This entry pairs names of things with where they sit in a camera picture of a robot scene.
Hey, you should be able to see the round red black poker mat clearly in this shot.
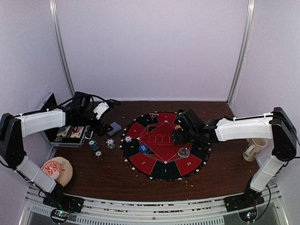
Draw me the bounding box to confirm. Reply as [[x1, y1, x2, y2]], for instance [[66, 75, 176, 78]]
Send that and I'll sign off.
[[119, 111, 211, 181]]

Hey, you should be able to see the green blue chip stack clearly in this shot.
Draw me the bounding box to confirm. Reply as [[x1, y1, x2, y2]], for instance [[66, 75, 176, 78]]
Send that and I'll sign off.
[[88, 140, 99, 151]]

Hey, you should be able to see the red playing card box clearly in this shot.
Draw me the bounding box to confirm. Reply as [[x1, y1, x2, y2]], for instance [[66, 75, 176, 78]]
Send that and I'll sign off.
[[70, 126, 85, 139]]

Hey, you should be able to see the aluminium front rail base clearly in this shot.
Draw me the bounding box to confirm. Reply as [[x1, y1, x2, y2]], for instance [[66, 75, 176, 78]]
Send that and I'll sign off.
[[18, 184, 290, 225]]

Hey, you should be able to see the yellow playing card box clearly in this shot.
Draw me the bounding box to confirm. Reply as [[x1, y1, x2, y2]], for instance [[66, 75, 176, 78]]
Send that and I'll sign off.
[[54, 126, 71, 142]]

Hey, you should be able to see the grey card deck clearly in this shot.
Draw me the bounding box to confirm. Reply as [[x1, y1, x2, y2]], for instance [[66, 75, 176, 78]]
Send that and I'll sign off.
[[107, 122, 122, 136]]

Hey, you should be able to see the right aluminium frame post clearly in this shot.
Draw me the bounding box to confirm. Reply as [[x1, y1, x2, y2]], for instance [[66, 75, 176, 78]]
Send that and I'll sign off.
[[226, 0, 256, 107]]

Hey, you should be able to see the blue small blind button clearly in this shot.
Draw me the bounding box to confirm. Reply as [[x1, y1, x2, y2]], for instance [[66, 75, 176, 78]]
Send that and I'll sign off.
[[138, 144, 149, 153]]

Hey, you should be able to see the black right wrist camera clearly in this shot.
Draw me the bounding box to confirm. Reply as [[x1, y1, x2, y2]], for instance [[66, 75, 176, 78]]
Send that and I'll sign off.
[[175, 109, 204, 131]]

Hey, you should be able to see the white grey poker chip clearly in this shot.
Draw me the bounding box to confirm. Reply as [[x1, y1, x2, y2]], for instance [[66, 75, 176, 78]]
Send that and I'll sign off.
[[125, 136, 132, 143]]

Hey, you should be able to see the aluminium poker case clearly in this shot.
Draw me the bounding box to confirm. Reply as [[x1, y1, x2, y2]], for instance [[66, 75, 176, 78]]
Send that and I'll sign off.
[[36, 92, 94, 148]]

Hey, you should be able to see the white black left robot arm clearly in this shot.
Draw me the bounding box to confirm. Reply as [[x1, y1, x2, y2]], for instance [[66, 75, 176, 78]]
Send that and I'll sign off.
[[0, 91, 121, 210]]

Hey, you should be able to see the brown red chip stack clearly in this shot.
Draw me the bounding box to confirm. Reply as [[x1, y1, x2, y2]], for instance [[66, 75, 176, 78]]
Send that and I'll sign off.
[[94, 151, 103, 161]]

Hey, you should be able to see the beige red patterned bowl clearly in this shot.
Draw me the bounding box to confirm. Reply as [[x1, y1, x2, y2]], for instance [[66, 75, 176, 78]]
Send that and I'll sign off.
[[41, 157, 73, 187]]

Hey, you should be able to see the left aluminium frame post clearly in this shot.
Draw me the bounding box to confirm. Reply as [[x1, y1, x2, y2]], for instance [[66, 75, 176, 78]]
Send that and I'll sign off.
[[49, 0, 75, 96]]

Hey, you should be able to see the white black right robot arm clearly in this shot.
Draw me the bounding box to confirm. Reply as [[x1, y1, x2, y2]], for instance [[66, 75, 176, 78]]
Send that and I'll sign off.
[[171, 107, 300, 209]]

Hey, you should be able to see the beige ceramic mug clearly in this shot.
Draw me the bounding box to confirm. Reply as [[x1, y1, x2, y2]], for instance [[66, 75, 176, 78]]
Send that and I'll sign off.
[[242, 138, 268, 162]]

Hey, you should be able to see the clear dealer button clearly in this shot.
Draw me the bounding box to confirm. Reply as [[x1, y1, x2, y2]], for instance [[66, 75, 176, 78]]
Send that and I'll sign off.
[[178, 147, 190, 158]]

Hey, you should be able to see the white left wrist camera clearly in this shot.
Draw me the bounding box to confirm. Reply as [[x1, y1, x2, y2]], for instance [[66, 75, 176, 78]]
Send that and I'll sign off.
[[93, 102, 109, 120]]

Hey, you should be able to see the aluminium frame post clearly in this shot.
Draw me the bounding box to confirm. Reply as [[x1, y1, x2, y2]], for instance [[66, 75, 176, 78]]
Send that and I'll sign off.
[[226, 0, 256, 107], [49, 0, 75, 96]]

